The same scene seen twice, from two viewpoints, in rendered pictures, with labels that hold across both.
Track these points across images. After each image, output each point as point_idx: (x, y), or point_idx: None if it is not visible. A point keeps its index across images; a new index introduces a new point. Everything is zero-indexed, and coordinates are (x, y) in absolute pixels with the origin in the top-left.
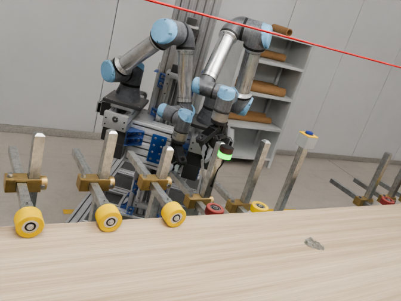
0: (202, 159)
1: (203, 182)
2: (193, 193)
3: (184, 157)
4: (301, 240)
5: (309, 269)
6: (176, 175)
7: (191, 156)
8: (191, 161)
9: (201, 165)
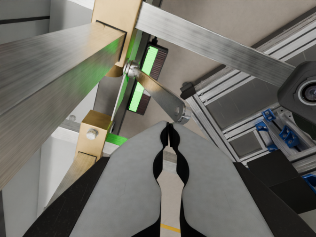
0: (179, 114)
1: (143, 74)
2: (152, 25)
3: (314, 105)
4: None
5: None
6: (273, 72)
7: (303, 201)
8: (288, 191)
9: (167, 93)
